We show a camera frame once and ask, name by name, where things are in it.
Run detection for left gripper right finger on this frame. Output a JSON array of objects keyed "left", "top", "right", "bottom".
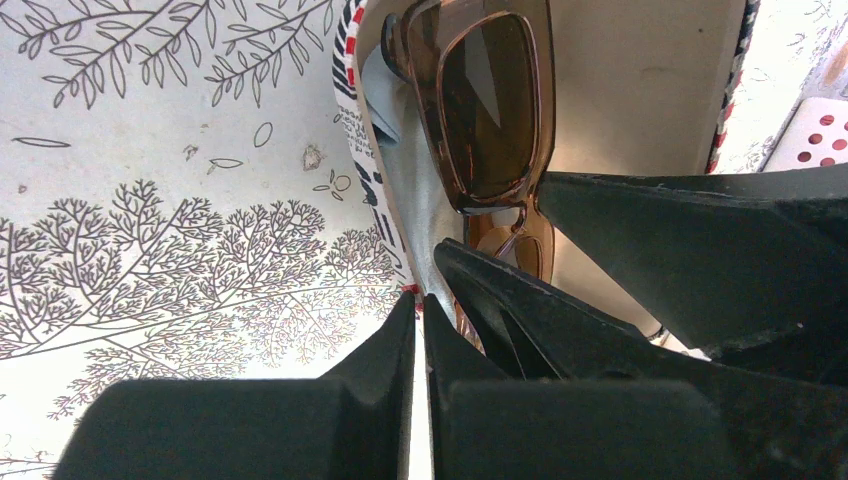
[{"left": 423, "top": 296, "right": 736, "bottom": 479}]

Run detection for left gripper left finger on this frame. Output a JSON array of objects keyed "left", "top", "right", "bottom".
[{"left": 54, "top": 292, "right": 415, "bottom": 479}]

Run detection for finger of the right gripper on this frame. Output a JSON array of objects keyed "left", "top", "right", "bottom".
[
  {"left": 434, "top": 239, "right": 847, "bottom": 479},
  {"left": 537, "top": 164, "right": 847, "bottom": 385}
]

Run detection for flag pattern glasses case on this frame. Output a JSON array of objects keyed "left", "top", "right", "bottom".
[{"left": 332, "top": 1, "right": 749, "bottom": 295}]

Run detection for small light blue cloth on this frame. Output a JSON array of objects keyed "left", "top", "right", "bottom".
[{"left": 362, "top": 48, "right": 463, "bottom": 322}]

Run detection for brown sunglasses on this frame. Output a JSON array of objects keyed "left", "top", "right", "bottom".
[{"left": 380, "top": 0, "right": 558, "bottom": 352}]

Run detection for white storage bin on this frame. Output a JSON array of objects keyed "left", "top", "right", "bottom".
[{"left": 763, "top": 97, "right": 847, "bottom": 172}]

